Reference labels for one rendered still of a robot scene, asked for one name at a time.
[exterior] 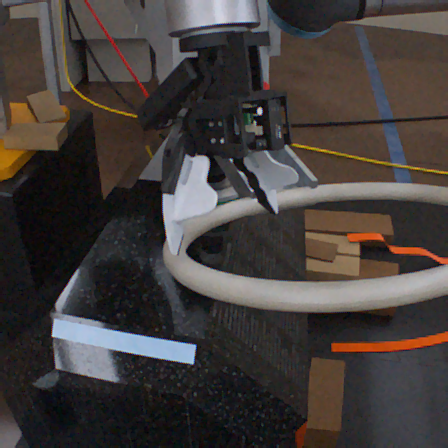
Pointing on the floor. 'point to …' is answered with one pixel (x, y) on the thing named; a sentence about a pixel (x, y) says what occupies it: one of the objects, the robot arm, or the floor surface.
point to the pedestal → (45, 214)
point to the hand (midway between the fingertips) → (224, 234)
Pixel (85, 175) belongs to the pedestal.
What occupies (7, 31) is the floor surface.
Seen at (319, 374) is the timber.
